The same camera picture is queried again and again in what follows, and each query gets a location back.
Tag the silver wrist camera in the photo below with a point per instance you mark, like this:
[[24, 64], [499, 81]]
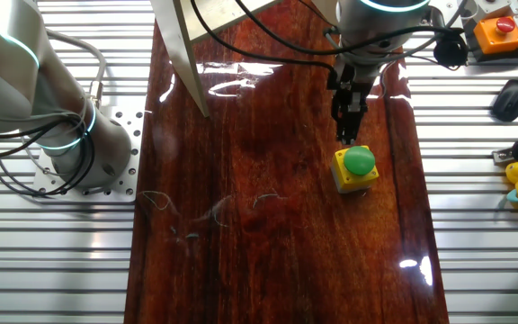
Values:
[[439, 18]]

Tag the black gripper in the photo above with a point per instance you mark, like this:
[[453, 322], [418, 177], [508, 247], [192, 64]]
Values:
[[353, 76]]

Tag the yellow box green push button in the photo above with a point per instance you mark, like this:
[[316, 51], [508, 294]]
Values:
[[359, 161]]

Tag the black computer mouse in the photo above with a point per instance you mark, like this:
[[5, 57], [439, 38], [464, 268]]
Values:
[[511, 101]]

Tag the beige wooden shelf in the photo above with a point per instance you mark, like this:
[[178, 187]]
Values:
[[182, 45]]

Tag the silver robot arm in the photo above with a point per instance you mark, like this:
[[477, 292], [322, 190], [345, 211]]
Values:
[[11, 81]]

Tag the orange emergency stop box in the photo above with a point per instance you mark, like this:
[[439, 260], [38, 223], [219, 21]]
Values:
[[495, 38]]

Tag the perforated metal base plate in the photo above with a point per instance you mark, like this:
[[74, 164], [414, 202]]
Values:
[[126, 180]]

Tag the glossy red-brown wooden board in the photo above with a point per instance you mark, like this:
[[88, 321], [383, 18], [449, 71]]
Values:
[[263, 247]]

